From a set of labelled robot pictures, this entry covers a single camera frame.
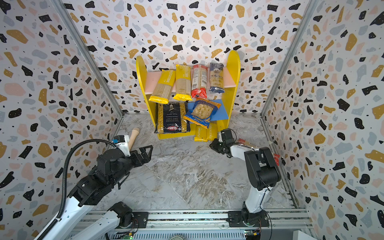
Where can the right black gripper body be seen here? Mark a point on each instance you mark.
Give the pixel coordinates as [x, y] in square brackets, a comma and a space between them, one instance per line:
[221, 144]

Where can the red long spaghetti pack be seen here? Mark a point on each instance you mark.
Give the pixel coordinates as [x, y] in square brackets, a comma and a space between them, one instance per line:
[248, 144]

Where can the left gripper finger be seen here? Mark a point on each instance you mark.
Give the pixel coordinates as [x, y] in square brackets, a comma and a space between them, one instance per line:
[145, 152]
[140, 162]

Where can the dark penne pasta bag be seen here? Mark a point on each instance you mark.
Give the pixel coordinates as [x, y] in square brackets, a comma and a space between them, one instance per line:
[170, 118]

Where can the red clear spaghetti pack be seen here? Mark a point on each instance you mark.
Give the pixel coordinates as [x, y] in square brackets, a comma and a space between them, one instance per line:
[199, 82]

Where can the blue orange orecchiette bag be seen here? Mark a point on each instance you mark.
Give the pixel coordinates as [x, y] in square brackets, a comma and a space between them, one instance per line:
[202, 112]

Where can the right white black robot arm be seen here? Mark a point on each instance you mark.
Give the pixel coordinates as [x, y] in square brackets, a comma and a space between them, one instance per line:
[263, 175]

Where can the blue yellow spaghetti pack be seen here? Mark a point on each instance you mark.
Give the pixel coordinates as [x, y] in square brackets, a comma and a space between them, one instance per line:
[216, 78]

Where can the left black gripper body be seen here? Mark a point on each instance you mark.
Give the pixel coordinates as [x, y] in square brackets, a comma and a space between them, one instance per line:
[129, 164]

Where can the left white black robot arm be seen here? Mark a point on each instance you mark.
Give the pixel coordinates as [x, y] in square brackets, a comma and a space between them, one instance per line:
[88, 192]

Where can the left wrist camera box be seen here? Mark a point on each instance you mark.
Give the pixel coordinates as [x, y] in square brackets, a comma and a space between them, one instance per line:
[122, 143]

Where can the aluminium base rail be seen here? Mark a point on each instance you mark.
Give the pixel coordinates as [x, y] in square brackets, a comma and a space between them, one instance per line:
[273, 224]

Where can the wooden rolling pin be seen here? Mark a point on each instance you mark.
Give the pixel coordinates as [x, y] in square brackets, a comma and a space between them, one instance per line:
[134, 133]

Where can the pink upper shelf board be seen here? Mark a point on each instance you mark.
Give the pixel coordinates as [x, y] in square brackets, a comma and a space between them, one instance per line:
[153, 78]

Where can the yellow Pastatime spaghetti pack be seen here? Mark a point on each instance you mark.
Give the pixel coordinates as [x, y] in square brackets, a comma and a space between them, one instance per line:
[163, 89]

